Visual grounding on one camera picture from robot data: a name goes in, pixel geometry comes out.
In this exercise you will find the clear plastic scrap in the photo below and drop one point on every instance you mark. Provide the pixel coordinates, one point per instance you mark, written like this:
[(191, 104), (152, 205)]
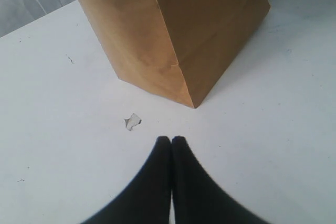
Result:
[(132, 121)]

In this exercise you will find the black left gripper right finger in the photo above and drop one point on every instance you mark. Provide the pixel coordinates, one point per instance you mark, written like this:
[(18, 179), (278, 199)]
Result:
[(196, 196)]

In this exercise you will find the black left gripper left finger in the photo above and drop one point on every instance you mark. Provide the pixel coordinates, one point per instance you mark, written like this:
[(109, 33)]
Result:
[(147, 198)]

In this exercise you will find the brown paper bag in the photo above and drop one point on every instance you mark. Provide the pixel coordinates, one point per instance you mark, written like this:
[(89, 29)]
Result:
[(177, 49)]

